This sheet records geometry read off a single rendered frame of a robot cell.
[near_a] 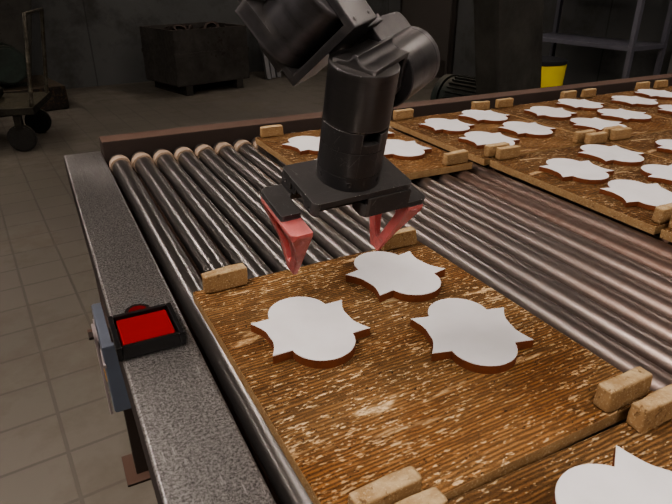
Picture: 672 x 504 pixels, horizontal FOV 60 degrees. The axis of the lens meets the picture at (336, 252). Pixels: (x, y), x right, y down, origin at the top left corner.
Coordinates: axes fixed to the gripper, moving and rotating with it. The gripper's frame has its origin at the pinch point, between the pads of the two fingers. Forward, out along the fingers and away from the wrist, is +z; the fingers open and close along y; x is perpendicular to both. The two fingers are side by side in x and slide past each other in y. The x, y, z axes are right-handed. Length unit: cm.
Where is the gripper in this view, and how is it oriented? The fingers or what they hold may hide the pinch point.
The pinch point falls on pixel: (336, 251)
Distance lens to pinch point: 57.7
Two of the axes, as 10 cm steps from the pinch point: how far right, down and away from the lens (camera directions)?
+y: 8.6, -2.4, 4.5
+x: -4.9, -6.0, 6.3
